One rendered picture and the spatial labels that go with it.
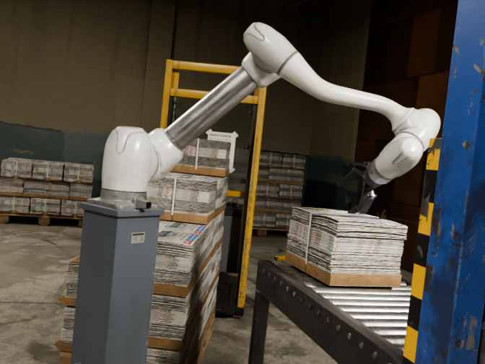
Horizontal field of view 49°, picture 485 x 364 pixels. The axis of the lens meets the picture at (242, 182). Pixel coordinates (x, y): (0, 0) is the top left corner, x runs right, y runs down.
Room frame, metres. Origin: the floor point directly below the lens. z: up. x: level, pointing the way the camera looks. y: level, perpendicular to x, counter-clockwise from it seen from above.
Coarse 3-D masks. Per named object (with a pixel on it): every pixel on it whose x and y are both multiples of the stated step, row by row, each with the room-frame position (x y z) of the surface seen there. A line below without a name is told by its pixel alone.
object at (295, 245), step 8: (296, 208) 2.09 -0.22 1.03; (304, 208) 2.08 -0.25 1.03; (312, 208) 2.10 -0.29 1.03; (296, 216) 2.08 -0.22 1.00; (304, 216) 2.02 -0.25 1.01; (296, 224) 2.08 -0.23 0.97; (304, 224) 2.02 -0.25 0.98; (296, 232) 2.07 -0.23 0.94; (304, 232) 2.00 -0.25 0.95; (288, 240) 2.12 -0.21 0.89; (296, 240) 2.05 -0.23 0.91; (304, 240) 2.00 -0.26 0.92; (288, 248) 2.11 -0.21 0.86; (296, 248) 2.04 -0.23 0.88
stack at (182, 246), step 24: (168, 240) 2.20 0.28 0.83; (192, 240) 2.26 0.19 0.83; (216, 240) 3.21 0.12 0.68; (168, 264) 2.18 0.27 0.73; (192, 264) 2.24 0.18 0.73; (192, 288) 2.34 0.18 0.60; (168, 312) 2.18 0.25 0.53; (192, 312) 2.44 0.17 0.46; (168, 336) 2.18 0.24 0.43; (192, 336) 2.50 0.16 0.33; (168, 360) 2.18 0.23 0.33
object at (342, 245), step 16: (320, 224) 1.89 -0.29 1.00; (336, 224) 1.78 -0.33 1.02; (352, 224) 1.80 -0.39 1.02; (368, 224) 1.82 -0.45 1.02; (384, 224) 1.84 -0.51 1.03; (400, 224) 1.89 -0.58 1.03; (320, 240) 1.87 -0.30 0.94; (336, 240) 1.78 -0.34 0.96; (352, 240) 1.81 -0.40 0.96; (368, 240) 1.82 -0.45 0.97; (384, 240) 1.86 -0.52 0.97; (400, 240) 1.87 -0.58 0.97; (320, 256) 1.85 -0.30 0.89; (336, 256) 1.79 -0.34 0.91; (352, 256) 1.81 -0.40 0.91; (368, 256) 1.83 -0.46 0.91; (384, 256) 1.85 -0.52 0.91; (400, 256) 1.87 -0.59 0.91; (336, 272) 1.79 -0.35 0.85; (352, 272) 1.81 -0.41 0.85; (368, 272) 1.83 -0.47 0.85; (384, 272) 1.85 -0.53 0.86; (400, 272) 1.87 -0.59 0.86
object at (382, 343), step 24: (264, 264) 2.06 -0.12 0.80; (264, 288) 2.03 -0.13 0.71; (288, 288) 1.80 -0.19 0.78; (288, 312) 1.78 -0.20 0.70; (312, 312) 1.60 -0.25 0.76; (336, 312) 1.49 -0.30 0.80; (312, 336) 1.59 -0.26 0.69; (336, 336) 1.44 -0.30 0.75; (360, 336) 1.32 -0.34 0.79; (336, 360) 1.42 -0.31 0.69; (360, 360) 1.31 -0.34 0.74; (384, 360) 1.21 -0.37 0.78
